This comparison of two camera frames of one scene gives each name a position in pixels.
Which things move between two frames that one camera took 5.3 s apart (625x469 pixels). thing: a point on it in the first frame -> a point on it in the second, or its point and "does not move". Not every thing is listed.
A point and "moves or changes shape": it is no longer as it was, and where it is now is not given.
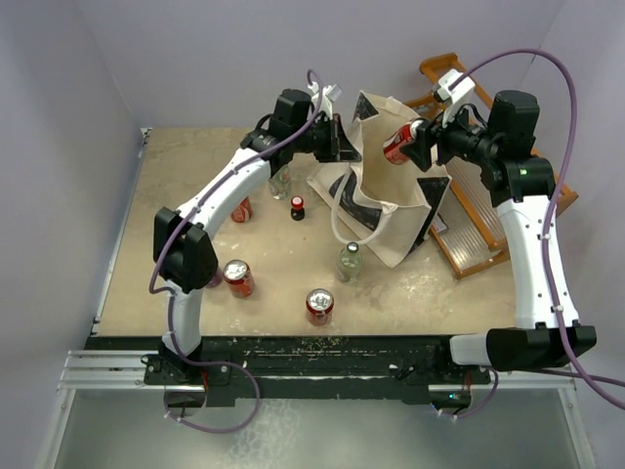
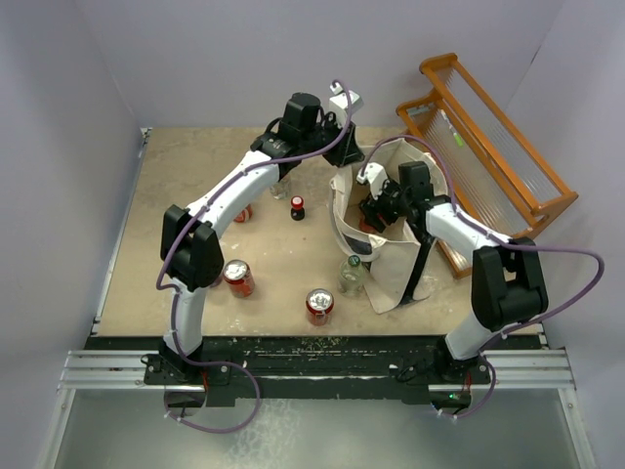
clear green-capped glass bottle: x=350 y=263 moves or changes shape
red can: x=243 y=212 does not move
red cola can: x=400 y=137 -> x=365 y=228
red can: x=319 y=303 does not move
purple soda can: x=217 y=279 does not move
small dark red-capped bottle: x=298 y=212 does not move
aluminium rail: x=109 y=369 does not move
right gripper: x=438 y=133 -> x=372 y=206
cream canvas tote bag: x=373 y=200 moves or changes shape
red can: x=237 y=274 does not move
